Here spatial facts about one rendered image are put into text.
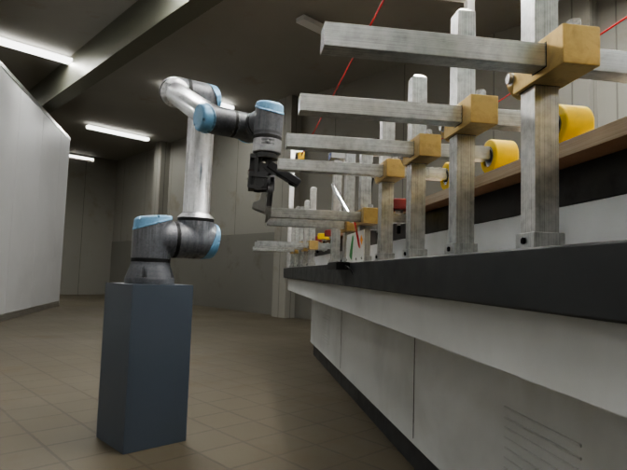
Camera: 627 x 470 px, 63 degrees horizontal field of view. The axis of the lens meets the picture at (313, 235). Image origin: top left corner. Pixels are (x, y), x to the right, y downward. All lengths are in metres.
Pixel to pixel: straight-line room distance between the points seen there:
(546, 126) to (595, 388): 0.34
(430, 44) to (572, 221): 0.50
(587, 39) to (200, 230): 1.67
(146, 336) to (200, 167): 0.70
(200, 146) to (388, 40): 1.60
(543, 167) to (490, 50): 0.17
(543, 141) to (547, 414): 0.58
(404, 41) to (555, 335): 0.41
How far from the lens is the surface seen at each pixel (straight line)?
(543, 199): 0.75
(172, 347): 2.08
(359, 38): 0.66
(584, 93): 5.48
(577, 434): 1.07
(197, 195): 2.16
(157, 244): 2.08
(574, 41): 0.73
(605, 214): 0.99
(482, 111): 0.94
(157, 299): 2.03
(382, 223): 1.43
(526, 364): 0.79
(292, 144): 1.13
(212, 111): 1.68
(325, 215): 1.62
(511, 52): 0.73
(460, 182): 0.97
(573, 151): 0.97
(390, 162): 1.39
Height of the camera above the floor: 0.66
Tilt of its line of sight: 4 degrees up
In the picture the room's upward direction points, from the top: 2 degrees clockwise
